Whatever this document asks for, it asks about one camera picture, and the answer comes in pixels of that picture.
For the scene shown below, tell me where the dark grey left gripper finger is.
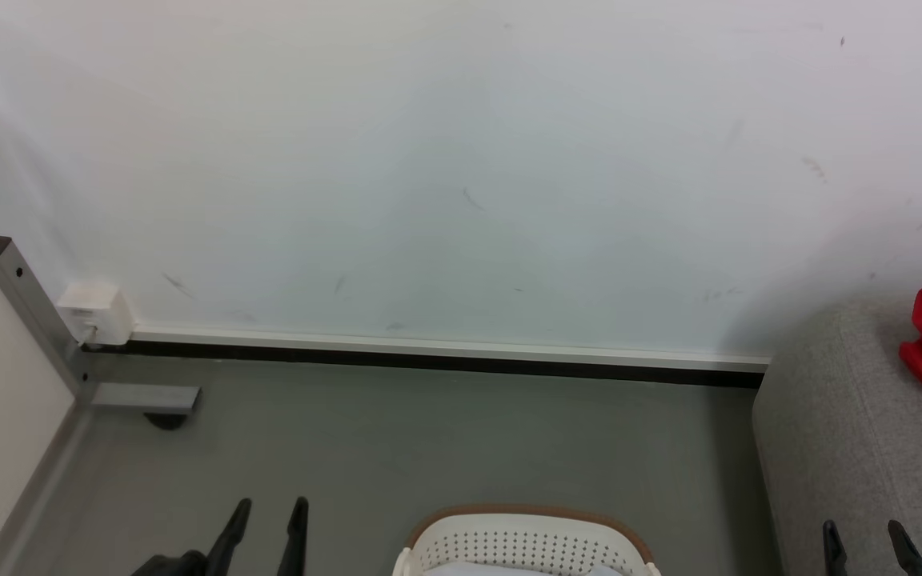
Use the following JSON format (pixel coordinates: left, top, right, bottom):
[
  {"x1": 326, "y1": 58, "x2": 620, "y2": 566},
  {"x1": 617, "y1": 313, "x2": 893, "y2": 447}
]
[
  {"x1": 275, "y1": 497, "x2": 310, "y2": 576},
  {"x1": 203, "y1": 498, "x2": 253, "y2": 576}
]

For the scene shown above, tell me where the grey fabric sofa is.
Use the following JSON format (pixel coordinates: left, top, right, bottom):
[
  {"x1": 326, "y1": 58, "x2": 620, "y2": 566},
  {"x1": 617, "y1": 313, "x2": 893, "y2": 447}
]
[{"x1": 752, "y1": 292, "x2": 922, "y2": 576}]

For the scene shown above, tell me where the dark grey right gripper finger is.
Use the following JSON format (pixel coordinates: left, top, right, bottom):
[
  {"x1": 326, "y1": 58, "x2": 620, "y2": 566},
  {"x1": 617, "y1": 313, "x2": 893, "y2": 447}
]
[
  {"x1": 822, "y1": 519, "x2": 848, "y2": 576},
  {"x1": 887, "y1": 519, "x2": 922, "y2": 576}
]

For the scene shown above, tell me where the white wall socket box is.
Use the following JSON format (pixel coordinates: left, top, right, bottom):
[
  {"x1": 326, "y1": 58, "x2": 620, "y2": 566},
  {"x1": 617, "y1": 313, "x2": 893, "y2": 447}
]
[{"x1": 56, "y1": 281, "x2": 136, "y2": 346}]

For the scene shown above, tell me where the grey metal foot bar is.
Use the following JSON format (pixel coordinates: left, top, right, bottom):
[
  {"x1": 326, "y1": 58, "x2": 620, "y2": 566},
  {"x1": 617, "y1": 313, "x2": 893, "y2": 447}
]
[{"x1": 90, "y1": 382, "x2": 202, "y2": 416}]

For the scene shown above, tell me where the white laundry basket brown rim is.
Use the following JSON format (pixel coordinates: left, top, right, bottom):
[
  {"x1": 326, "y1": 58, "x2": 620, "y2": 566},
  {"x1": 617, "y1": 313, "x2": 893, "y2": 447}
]
[{"x1": 392, "y1": 504, "x2": 663, "y2": 576}]

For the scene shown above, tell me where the white cloth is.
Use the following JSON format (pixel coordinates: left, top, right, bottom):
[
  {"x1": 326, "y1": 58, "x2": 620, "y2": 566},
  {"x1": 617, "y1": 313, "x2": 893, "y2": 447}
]
[{"x1": 421, "y1": 561, "x2": 623, "y2": 576}]

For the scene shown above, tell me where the grey metal frame post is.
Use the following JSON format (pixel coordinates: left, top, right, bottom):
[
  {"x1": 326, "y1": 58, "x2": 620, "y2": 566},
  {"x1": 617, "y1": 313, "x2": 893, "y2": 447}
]
[{"x1": 0, "y1": 235, "x2": 98, "y2": 401}]

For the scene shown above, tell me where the white and black baseboard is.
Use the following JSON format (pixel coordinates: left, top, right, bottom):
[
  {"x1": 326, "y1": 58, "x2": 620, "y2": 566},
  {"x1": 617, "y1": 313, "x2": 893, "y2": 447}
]
[{"x1": 130, "y1": 323, "x2": 772, "y2": 390}]

